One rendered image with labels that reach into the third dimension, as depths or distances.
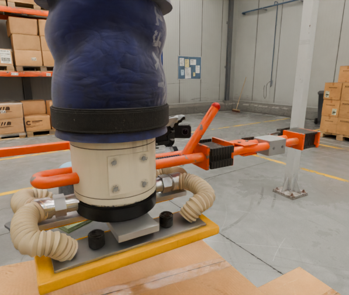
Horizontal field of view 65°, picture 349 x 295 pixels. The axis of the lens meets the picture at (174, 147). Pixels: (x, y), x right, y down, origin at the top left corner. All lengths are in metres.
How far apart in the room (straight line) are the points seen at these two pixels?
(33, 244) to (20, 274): 0.36
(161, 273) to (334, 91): 7.12
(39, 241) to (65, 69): 0.27
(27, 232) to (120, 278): 0.35
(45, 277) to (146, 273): 0.37
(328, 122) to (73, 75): 7.43
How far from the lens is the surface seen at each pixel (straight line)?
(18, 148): 0.80
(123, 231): 0.51
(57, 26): 0.49
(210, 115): 0.67
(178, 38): 11.15
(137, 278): 0.79
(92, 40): 0.47
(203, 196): 0.58
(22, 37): 7.80
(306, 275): 1.60
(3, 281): 0.83
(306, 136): 0.92
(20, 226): 0.51
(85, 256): 0.51
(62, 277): 0.49
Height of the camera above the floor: 1.48
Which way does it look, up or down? 15 degrees down
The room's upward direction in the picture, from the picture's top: straight up
